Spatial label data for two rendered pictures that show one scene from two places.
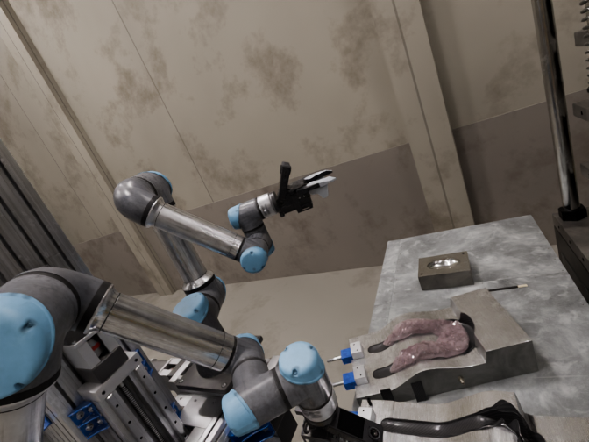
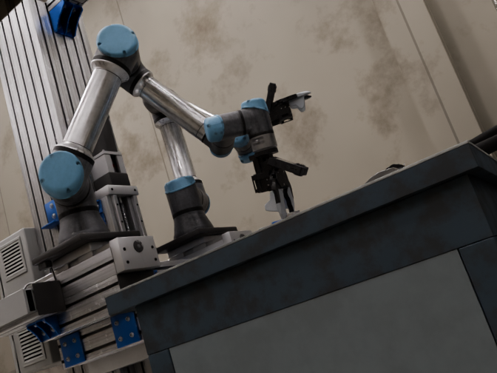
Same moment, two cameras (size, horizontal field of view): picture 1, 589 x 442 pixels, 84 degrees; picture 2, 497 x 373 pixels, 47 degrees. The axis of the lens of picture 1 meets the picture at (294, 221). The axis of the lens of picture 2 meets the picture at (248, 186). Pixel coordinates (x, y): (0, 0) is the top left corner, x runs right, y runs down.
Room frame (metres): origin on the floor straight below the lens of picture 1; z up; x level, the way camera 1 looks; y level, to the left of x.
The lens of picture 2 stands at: (-1.10, 0.21, 0.65)
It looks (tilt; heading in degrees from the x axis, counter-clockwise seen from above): 14 degrees up; 359
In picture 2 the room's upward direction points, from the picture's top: 18 degrees counter-clockwise
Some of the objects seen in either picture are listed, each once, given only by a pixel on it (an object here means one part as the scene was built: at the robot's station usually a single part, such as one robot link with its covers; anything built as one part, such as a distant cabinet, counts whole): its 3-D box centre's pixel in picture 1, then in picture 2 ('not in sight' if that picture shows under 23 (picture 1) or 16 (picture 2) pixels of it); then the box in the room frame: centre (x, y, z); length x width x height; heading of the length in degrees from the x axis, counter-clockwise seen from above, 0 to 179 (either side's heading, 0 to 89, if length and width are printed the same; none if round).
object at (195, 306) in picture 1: (196, 318); (183, 195); (0.96, 0.41, 1.20); 0.13 x 0.12 x 0.14; 173
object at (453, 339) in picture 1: (422, 337); not in sight; (0.84, -0.23, 0.90); 0.26 x 0.18 x 0.08; 78
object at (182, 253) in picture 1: (179, 247); (177, 152); (1.09, 0.40, 1.41); 0.15 x 0.12 x 0.55; 173
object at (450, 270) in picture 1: (444, 270); not in sight; (1.20, -0.50, 0.83); 0.20 x 0.15 x 0.07; 61
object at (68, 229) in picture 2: not in sight; (82, 228); (0.54, 0.68, 1.09); 0.15 x 0.15 x 0.10
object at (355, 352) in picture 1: (344, 356); not in sight; (0.94, 0.02, 0.85); 0.13 x 0.05 x 0.05; 78
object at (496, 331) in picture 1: (427, 345); not in sight; (0.84, -0.23, 0.85); 0.50 x 0.26 x 0.11; 78
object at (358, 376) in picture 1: (347, 381); not in sight; (0.84, 0.05, 0.85); 0.13 x 0.05 x 0.05; 78
